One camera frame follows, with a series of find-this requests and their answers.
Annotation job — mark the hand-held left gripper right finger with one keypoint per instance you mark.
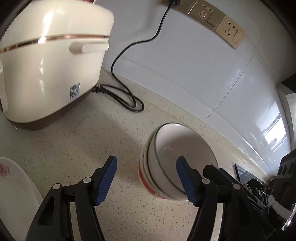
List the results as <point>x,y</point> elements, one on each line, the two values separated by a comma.
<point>187,183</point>

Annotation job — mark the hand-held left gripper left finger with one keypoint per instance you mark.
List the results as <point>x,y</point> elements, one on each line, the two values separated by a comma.
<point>105,183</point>

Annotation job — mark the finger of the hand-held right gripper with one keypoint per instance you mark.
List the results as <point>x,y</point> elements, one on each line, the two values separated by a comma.
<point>225,176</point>
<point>210,172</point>

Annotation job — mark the dark rimmed white bowl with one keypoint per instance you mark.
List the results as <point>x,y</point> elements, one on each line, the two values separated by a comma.
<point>171,148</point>

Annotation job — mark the red banded white bowl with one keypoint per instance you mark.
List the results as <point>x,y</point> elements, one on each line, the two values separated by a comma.
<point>148,185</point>

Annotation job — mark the plain white bowl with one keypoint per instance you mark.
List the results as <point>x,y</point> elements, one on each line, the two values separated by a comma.
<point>146,160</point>

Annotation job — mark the large floral white plate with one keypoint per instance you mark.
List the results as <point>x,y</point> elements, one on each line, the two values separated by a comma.
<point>16,197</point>

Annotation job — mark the stainless steel range hood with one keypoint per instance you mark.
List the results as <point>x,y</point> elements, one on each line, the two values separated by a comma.
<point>290,104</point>

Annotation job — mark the cream rice cooker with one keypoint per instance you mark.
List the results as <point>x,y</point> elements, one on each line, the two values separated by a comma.
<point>46,69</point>

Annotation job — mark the black power plug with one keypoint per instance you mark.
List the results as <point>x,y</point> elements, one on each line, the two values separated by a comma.
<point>174,2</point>

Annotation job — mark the gold wall socket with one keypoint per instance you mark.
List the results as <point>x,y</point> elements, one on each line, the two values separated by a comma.
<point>230,31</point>
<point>205,14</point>
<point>188,5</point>

